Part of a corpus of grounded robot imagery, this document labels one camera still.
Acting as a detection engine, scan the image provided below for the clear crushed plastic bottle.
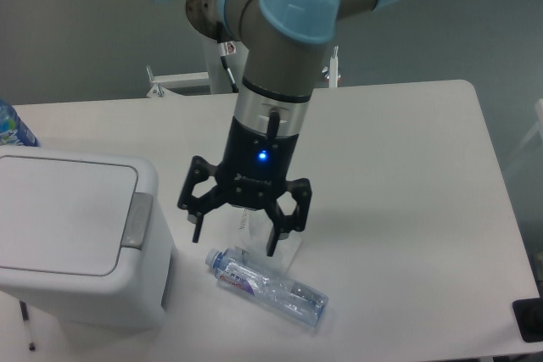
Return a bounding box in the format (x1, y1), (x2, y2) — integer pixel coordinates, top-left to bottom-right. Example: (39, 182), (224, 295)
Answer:
(205, 248), (328, 328)

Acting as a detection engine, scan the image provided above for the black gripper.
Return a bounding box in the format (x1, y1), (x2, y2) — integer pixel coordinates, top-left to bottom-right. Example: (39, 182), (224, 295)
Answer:
(177, 114), (312, 257)

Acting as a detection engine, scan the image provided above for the black device at edge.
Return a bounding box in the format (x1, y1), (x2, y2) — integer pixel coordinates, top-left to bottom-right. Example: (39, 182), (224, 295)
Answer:
(512, 298), (542, 343)

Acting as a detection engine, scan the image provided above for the blue labelled bottle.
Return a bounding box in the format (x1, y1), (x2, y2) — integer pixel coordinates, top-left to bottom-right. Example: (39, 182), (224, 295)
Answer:
(1, 100), (41, 147)

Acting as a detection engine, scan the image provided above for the black cable on pedestal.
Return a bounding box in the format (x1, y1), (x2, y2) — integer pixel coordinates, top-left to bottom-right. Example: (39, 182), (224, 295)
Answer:
(215, 20), (243, 94)

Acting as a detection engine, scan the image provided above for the black pen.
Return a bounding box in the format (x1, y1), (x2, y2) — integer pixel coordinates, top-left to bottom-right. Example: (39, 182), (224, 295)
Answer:
(19, 301), (36, 352)

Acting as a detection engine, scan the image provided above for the clear plastic wrapper bag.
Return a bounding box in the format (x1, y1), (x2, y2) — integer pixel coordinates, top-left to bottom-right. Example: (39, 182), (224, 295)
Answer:
(237, 209), (302, 274)

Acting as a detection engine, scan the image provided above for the white push-lid trash can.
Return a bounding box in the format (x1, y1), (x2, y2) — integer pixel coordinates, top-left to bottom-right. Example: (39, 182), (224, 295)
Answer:
(1, 146), (176, 328)

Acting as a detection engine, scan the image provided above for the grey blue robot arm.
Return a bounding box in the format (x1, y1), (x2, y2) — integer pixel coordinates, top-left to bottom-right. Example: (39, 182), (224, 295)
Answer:
(178, 0), (399, 256)

